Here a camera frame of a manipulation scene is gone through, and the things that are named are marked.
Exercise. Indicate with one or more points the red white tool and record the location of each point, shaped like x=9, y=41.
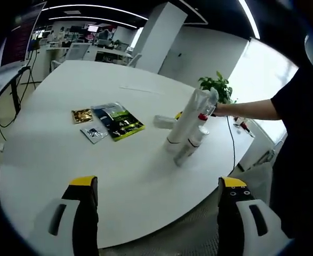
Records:
x=245, y=127

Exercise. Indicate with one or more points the person's dark shirt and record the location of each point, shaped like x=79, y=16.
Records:
x=300, y=133

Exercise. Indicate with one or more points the long ceiling light strip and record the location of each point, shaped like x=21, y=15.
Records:
x=249, y=18

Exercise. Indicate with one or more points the white office chair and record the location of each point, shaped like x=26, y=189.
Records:
x=135, y=60
x=77, y=52

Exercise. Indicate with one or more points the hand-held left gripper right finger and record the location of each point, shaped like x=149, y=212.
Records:
x=229, y=221

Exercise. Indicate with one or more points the red collar skincare pump bottle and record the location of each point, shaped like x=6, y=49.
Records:
x=202, y=116

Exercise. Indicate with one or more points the large bright window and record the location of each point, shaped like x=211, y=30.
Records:
x=263, y=69

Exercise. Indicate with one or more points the green black skincare sachet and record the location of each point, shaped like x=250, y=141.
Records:
x=121, y=125

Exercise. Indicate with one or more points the large white skincare tube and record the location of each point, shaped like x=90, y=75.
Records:
x=183, y=125

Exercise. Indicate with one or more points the potted green plant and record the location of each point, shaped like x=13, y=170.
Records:
x=220, y=85

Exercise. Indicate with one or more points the gold skincare sachet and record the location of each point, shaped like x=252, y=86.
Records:
x=81, y=116

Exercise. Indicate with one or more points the open laptop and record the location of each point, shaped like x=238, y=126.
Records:
x=20, y=40

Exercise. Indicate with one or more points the background monitor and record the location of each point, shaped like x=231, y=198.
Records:
x=93, y=28

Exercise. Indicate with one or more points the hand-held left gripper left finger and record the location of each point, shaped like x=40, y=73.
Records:
x=85, y=221

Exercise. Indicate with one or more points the black laptop stand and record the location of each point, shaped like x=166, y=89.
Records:
x=15, y=93

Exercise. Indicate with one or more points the small silver skincare sachet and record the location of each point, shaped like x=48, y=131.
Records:
x=93, y=133

